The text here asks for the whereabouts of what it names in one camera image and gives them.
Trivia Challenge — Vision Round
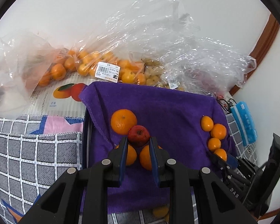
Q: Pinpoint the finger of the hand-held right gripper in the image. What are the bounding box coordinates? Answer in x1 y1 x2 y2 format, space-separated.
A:
211 153 234 176
226 153 238 168

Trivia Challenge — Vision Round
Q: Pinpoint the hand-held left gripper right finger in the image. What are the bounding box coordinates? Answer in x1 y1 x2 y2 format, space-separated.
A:
149 136 257 224

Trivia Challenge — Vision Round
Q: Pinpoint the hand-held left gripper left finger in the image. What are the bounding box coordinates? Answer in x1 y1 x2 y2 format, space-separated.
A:
19 136 129 224

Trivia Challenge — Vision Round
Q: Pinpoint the small mandarin orange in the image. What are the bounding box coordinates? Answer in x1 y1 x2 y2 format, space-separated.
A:
201 116 214 132
208 137 222 152
210 124 227 139
213 148 227 162

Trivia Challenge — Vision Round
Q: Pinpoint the large mandarin orange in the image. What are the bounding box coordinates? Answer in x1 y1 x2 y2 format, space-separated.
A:
115 143 137 167
111 109 138 135
139 145 162 171

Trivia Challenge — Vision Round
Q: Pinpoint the red apple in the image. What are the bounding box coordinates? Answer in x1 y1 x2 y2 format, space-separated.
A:
127 125 151 148

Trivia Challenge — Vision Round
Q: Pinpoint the purple towel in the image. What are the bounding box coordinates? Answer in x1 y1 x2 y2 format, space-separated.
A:
79 82 237 214

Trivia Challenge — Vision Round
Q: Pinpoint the clear bag of yellow fruits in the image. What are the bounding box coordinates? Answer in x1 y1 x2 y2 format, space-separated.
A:
128 0 201 91

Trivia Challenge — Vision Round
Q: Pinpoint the clear bag of red fruits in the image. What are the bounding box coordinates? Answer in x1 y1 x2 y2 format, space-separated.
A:
163 36 257 98

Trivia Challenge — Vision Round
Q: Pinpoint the blue tissue pack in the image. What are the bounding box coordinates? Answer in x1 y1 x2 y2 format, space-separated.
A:
231 101 257 146

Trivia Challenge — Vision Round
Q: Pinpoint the small yellow-green citrus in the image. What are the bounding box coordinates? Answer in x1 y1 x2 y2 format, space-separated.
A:
152 205 169 218

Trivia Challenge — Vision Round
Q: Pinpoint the mango print cardboard box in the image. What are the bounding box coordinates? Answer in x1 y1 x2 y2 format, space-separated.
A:
26 75 94 117

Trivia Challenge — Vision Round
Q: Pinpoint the grey checkered star blanket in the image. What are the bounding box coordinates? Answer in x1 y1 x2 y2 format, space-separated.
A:
0 114 258 224

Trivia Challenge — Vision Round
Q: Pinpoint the black tangled cord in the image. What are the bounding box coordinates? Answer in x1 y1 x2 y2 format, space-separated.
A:
218 98 236 112

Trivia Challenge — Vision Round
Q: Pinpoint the brown wooden door frame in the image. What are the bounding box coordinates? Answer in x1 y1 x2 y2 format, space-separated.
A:
229 13 280 96

